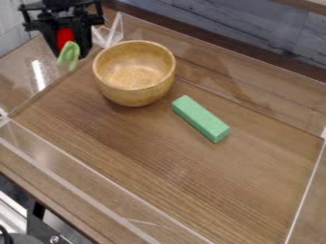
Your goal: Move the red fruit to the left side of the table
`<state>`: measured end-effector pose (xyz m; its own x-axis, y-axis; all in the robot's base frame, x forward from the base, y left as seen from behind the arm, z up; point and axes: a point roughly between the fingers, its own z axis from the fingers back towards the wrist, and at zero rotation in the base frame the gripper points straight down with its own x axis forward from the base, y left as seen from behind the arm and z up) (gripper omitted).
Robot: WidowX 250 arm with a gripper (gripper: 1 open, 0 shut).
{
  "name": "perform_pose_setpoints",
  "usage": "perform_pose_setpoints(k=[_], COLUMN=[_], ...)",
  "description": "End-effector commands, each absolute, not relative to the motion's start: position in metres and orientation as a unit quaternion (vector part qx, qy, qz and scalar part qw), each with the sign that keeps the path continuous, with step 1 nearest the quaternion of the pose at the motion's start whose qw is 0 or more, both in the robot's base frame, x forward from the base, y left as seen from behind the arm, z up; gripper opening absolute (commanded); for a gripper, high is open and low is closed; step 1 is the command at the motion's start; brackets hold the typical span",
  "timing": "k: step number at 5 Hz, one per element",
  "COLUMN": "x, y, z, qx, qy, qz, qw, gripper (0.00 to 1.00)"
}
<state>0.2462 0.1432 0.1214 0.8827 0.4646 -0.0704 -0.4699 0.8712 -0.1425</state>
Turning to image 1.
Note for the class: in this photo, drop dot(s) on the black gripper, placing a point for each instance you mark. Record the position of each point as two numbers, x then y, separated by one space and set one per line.
47 15

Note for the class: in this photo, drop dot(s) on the red plush fruit green stem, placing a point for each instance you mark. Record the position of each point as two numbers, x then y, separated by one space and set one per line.
68 48

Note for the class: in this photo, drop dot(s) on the wooden bowl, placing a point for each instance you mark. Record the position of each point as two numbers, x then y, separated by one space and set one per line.
135 72

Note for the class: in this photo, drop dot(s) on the green rectangular block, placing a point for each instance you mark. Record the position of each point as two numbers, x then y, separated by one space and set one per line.
211 127

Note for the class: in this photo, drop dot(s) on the clear acrylic corner bracket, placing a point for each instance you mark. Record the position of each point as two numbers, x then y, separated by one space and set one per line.
106 37

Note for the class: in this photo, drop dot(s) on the clear acrylic tray wall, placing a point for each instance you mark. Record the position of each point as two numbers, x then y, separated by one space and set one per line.
110 214

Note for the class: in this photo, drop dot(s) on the black table leg bracket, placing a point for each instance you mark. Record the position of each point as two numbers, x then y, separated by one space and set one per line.
39 230

